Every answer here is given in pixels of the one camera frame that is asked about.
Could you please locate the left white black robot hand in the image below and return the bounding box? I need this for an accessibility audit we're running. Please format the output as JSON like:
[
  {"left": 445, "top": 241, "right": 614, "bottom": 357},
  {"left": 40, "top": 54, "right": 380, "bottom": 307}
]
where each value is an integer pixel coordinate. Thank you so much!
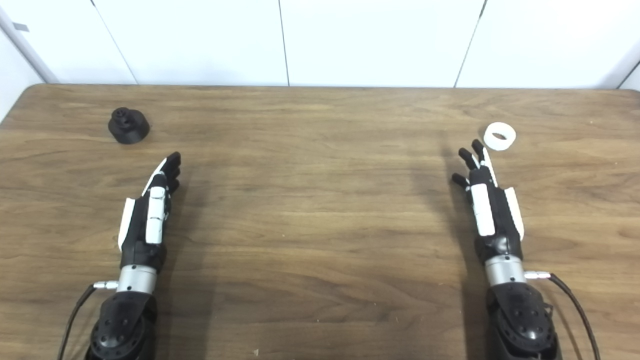
[{"left": 118, "top": 152, "right": 182, "bottom": 274}]

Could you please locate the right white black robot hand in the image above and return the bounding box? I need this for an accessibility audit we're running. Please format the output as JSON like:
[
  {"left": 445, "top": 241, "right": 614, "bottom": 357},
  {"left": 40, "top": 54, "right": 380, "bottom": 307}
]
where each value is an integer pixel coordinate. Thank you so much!
[{"left": 451, "top": 139, "right": 526, "bottom": 266}]

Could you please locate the white ring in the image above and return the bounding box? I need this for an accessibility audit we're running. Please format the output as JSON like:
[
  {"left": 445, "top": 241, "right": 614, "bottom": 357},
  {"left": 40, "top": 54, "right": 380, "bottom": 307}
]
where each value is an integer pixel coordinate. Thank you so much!
[{"left": 483, "top": 122, "right": 517, "bottom": 151}]

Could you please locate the round black part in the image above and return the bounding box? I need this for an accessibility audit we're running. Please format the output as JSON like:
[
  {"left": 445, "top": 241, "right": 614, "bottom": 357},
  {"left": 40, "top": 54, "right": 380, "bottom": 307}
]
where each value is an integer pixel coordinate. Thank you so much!
[{"left": 108, "top": 107, "right": 151, "bottom": 145}]

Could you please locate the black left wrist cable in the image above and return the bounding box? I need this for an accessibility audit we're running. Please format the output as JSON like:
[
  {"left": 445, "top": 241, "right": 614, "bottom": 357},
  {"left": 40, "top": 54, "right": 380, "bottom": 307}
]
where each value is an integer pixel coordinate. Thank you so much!
[{"left": 57, "top": 281, "right": 120, "bottom": 360}]

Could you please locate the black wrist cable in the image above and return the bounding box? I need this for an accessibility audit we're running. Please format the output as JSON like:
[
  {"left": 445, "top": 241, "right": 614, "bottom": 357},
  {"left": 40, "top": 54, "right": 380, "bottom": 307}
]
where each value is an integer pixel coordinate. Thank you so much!
[
  {"left": 523, "top": 270, "right": 601, "bottom": 360},
  {"left": 57, "top": 281, "right": 120, "bottom": 360}
]

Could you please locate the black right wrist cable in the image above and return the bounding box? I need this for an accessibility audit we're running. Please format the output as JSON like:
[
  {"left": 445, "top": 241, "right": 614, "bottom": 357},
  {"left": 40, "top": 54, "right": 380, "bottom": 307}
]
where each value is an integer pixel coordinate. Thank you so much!
[{"left": 523, "top": 270, "right": 601, "bottom": 360}]

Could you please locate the grey wall corner post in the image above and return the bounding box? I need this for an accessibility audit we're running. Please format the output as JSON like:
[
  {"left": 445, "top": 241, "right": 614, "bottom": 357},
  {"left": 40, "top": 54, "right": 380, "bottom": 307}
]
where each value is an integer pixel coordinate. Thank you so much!
[{"left": 0, "top": 6, "right": 60, "bottom": 85}]

